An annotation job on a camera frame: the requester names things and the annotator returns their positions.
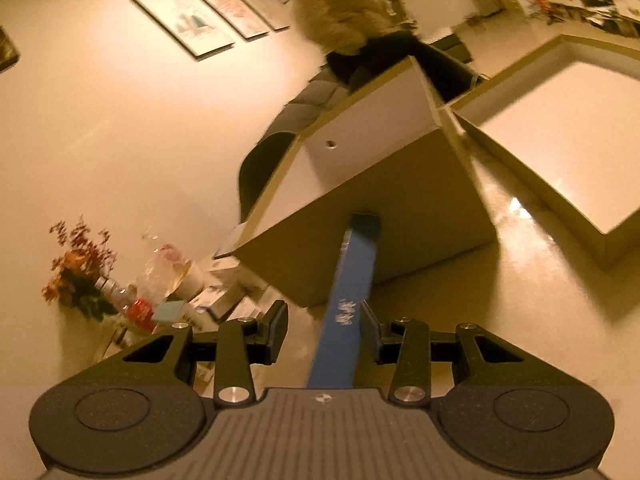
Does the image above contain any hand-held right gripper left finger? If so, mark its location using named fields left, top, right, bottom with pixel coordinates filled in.
left=95, top=300, right=290, bottom=407

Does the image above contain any clear glass bottle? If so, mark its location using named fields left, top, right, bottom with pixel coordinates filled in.
left=95, top=275, right=138, bottom=313

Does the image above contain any dried flower bouquet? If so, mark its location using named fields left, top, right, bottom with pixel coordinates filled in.
left=42, top=217, right=118, bottom=321

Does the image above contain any dark green armchair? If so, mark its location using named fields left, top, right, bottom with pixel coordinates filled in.
left=237, top=130, right=297, bottom=223

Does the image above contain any olive cardboard box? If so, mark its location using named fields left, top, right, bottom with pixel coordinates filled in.
left=214, top=55, right=501, bottom=308

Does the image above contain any olive cardboard box lid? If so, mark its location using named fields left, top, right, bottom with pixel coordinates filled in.
left=447, top=34, right=640, bottom=273

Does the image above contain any small teal box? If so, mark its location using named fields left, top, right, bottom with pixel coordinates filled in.
left=151, top=301, right=187, bottom=327

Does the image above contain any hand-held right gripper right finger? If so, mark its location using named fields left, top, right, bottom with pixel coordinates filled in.
left=361, top=302, right=547, bottom=407

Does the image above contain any long blue box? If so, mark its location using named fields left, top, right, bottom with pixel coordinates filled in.
left=306, top=212, right=383, bottom=390

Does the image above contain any framed picture with teal figure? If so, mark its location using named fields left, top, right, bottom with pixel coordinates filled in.
left=132, top=0, right=236, bottom=62

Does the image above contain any red drink can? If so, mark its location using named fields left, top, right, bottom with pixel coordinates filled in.
left=125, top=297, right=157, bottom=335

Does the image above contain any small white box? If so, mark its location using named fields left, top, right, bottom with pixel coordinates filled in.
left=207, top=257, right=251, bottom=286
left=190, top=285, right=266, bottom=323

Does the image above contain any white marble desktop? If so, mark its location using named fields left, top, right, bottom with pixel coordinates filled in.
left=100, top=105, right=640, bottom=411

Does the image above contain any framed picture with pale print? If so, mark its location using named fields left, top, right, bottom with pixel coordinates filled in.
left=231, top=0, right=292, bottom=32

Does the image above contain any dark framed picture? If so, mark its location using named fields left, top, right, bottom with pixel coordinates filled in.
left=0, top=27, right=20, bottom=73

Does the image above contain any framed picture with pink writing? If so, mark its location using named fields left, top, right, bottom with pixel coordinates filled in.
left=192, top=0, right=271, bottom=42

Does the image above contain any grey green sofa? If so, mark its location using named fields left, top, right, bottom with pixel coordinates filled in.
left=270, top=67, right=353, bottom=136

